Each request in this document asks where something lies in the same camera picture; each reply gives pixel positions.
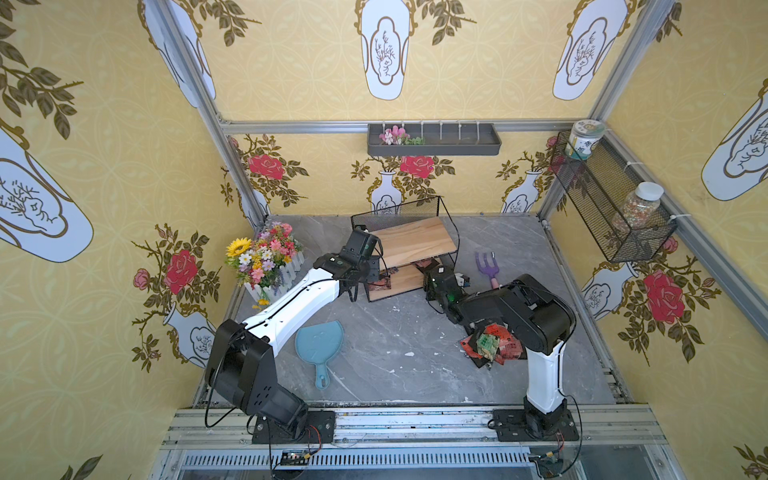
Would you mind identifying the pink artificial flowers in tray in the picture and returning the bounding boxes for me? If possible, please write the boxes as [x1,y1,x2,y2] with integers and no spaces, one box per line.
[379,125,425,146]

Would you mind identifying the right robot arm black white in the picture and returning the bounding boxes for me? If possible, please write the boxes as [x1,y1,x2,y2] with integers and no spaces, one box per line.
[423,265,580,442]

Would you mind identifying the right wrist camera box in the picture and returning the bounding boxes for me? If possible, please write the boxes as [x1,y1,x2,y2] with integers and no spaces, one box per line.
[454,272,471,289]

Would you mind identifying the shelf dark red bag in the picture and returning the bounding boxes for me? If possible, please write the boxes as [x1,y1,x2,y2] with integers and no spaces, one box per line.
[413,258,439,270]

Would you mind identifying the black wire wall basket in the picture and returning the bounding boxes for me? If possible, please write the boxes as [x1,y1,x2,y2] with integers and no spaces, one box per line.
[550,131,677,263]

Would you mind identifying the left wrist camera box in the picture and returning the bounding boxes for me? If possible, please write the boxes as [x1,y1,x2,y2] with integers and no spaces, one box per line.
[340,229,380,265]

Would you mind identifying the clear jar white lid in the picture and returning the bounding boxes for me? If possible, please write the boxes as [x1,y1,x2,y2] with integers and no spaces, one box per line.
[611,182,665,233]

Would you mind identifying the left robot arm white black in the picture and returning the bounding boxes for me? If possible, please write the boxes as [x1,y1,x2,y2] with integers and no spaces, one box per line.
[205,254,379,440]

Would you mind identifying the black wire two-tier shelf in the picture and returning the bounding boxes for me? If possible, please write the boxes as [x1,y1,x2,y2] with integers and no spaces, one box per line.
[350,195,461,302]

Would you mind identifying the purple garden fork pink handle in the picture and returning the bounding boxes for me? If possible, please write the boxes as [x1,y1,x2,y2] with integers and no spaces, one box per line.
[475,252,500,289]

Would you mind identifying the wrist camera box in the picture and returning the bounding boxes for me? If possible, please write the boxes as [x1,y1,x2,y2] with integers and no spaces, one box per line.
[454,272,471,289]
[340,229,380,265]

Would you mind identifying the grey wall-mounted tray shelf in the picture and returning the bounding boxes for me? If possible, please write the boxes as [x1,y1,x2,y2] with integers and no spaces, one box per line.
[367,121,502,157]

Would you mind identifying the flower bouquet white fence planter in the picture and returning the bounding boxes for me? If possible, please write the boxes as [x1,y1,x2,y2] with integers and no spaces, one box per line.
[226,222,305,310]

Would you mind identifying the white patterned lidded jar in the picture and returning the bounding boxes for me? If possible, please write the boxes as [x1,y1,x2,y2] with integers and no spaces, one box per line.
[564,119,606,160]

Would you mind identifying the light blue leaf-shaped tray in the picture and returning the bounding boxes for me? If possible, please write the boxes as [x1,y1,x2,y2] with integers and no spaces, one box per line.
[295,321,344,390]

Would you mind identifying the small circuit board with wires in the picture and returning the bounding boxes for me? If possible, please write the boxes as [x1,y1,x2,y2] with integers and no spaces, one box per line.
[277,450,314,469]

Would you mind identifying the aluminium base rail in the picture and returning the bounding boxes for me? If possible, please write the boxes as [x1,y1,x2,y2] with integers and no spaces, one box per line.
[149,404,685,479]

